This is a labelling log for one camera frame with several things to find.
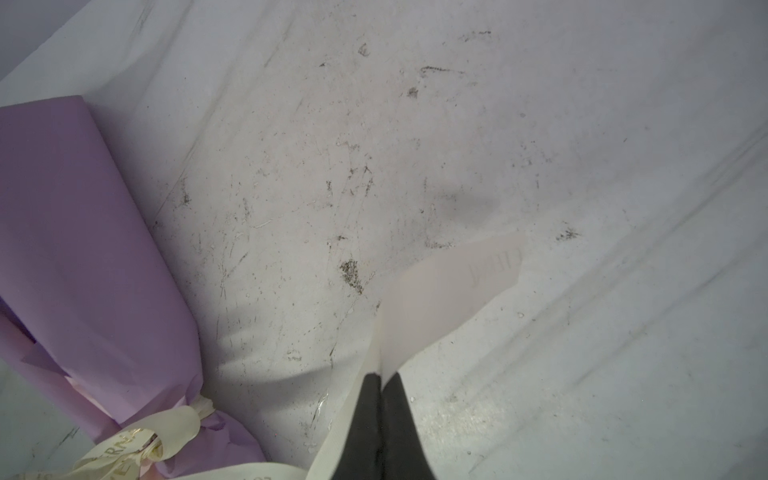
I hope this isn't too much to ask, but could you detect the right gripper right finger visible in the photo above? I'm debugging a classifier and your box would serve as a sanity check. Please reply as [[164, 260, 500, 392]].
[[381, 373, 436, 480]]

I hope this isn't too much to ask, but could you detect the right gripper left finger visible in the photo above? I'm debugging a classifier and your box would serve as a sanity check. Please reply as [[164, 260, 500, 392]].
[[332, 373, 383, 480]]

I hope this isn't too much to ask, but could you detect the cream ribbon roll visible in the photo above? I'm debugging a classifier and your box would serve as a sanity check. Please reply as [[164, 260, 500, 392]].
[[24, 234, 524, 479]]

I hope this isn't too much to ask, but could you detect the pink purple wrapping paper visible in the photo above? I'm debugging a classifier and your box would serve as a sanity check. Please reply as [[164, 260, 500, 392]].
[[1, 96, 264, 479]]

